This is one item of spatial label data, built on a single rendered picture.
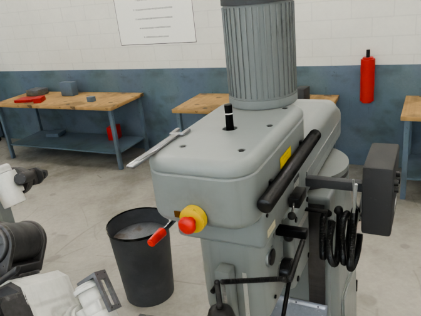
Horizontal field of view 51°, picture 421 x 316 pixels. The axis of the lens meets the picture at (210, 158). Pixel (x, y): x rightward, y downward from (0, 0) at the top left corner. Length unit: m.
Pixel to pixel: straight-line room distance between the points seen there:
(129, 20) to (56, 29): 1.34
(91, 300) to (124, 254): 2.33
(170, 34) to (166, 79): 0.61
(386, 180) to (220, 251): 0.48
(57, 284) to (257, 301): 0.51
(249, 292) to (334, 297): 0.62
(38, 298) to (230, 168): 0.48
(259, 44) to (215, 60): 4.62
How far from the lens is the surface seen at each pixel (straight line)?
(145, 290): 3.47
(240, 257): 1.16
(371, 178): 1.28
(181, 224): 0.95
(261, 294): 1.23
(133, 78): 6.51
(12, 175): 1.40
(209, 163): 0.92
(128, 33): 6.42
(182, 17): 5.93
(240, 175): 0.90
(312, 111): 1.65
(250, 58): 1.21
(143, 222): 3.62
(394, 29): 5.21
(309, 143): 1.22
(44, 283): 1.06
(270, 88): 1.23
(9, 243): 1.02
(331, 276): 1.72
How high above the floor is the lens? 2.23
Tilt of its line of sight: 22 degrees down
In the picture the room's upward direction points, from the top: 6 degrees counter-clockwise
